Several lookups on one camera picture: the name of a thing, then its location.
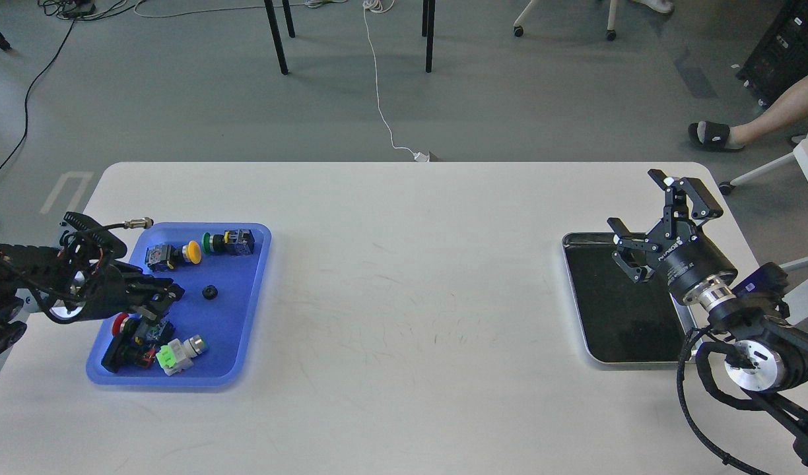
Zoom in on small black gear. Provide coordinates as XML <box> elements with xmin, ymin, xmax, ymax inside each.
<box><xmin>201</xmin><ymin>285</ymin><xmax>219</xmax><ymax>300</ymax></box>

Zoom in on white cable on floor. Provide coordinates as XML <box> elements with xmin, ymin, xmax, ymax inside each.
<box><xmin>135</xmin><ymin>0</ymin><xmax>431</xmax><ymax>162</ymax></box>

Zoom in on white chair base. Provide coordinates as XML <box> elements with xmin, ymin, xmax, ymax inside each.
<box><xmin>512</xmin><ymin>1</ymin><xmax>623</xmax><ymax>42</ymax></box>

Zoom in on white green selector switch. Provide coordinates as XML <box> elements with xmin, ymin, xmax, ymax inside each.
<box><xmin>156</xmin><ymin>334</ymin><xmax>210</xmax><ymax>376</ymax></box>

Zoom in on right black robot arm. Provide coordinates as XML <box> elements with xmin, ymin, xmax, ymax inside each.
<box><xmin>607</xmin><ymin>169</ymin><xmax>808</xmax><ymax>474</ymax></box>

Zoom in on blue plastic tray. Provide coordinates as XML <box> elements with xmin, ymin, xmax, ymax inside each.
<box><xmin>85</xmin><ymin>222</ymin><xmax>271</xmax><ymax>389</ymax></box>

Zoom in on silver metal tray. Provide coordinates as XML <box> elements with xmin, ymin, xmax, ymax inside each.
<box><xmin>561</xmin><ymin>234</ymin><xmax>694</xmax><ymax>369</ymax></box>

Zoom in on black equipment case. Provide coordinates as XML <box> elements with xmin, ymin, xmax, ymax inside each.
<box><xmin>736</xmin><ymin>1</ymin><xmax>808</xmax><ymax>108</ymax></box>

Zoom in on yellow push button switch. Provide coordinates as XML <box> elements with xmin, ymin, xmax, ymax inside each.
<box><xmin>144</xmin><ymin>240</ymin><xmax>203</xmax><ymax>272</ymax></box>

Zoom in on person leg with sandal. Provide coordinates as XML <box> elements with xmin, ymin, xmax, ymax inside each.
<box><xmin>687</xmin><ymin>73</ymin><xmax>808</xmax><ymax>152</ymax></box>

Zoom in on black table legs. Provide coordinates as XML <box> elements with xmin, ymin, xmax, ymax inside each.
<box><xmin>264</xmin><ymin>1</ymin><xmax>436</xmax><ymax>75</ymax></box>

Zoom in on green push button switch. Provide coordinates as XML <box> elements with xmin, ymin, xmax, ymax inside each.
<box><xmin>201</xmin><ymin>228</ymin><xmax>254</xmax><ymax>256</ymax></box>

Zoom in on black cable on floor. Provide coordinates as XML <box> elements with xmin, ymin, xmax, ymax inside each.
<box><xmin>0</xmin><ymin>0</ymin><xmax>131</xmax><ymax>239</ymax></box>

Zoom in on red push button switch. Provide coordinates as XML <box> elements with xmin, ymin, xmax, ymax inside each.
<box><xmin>101</xmin><ymin>313</ymin><xmax>177</xmax><ymax>373</ymax></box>

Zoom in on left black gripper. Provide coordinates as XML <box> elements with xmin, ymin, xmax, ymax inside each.
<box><xmin>81</xmin><ymin>261</ymin><xmax>185</xmax><ymax>373</ymax></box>

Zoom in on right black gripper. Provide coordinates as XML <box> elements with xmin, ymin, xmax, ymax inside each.
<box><xmin>607</xmin><ymin>169</ymin><xmax>738</xmax><ymax>305</ymax></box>

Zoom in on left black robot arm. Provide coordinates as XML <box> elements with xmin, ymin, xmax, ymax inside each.
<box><xmin>0</xmin><ymin>212</ymin><xmax>184</xmax><ymax>354</ymax></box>

